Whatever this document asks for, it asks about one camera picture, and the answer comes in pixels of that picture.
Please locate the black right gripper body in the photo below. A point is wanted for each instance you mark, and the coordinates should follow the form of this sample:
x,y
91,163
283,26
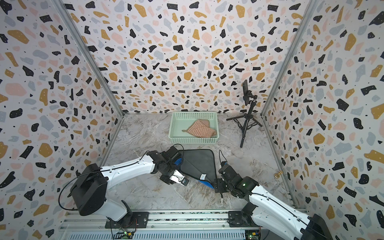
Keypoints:
x,y
222,187

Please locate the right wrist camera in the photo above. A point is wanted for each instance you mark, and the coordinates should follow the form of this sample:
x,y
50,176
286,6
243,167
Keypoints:
x,y
226,170

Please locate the mint green plastic basket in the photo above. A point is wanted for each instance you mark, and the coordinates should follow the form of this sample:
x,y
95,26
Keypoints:
x,y
182,120

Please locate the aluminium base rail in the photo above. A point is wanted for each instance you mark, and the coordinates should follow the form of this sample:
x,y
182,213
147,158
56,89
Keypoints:
x,y
164,225

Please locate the left green circuit board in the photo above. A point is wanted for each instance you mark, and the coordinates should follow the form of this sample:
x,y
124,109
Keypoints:
x,y
123,234

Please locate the blue dishcloth with black trim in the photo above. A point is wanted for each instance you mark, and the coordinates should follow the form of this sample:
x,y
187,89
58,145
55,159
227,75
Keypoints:
x,y
198,164

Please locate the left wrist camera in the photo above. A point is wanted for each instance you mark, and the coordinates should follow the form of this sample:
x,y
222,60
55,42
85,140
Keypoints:
x,y
179,178

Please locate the phone on tripod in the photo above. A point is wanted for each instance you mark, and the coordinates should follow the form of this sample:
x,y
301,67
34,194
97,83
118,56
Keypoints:
x,y
246,97

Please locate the green circuit board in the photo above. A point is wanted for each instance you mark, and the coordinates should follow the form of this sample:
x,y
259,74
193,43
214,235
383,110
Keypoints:
x,y
252,235
123,234

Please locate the right green circuit board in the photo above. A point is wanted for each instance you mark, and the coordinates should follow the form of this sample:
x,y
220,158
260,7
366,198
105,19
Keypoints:
x,y
252,235

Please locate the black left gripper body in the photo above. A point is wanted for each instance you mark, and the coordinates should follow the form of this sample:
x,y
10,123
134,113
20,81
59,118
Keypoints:
x,y
168,173

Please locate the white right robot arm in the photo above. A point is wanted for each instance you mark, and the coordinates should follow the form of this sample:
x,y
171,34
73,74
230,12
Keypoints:
x,y
265,210

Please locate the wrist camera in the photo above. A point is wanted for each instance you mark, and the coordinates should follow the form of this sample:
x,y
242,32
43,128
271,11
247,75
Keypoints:
x,y
179,178
226,170

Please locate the brass knob on wall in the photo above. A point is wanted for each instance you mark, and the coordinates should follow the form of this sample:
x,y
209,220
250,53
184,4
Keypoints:
x,y
278,174

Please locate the black camera tripod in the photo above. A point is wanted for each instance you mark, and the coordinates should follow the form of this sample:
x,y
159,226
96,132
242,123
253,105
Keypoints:
x,y
250,121

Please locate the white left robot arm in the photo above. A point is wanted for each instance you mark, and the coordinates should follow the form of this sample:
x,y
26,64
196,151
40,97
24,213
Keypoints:
x,y
89,189

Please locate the pink striped dishcloth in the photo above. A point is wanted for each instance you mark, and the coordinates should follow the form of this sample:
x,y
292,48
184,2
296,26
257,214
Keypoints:
x,y
201,129

